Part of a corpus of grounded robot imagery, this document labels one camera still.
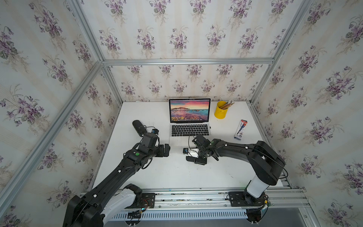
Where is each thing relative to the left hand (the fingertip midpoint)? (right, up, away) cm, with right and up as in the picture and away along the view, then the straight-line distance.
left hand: (165, 148), depth 81 cm
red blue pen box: (+53, +9, +20) cm, 57 cm away
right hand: (+20, -7, +9) cm, 23 cm away
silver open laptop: (+15, +17, +24) cm, 33 cm away
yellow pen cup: (+39, +24, +23) cm, 51 cm away
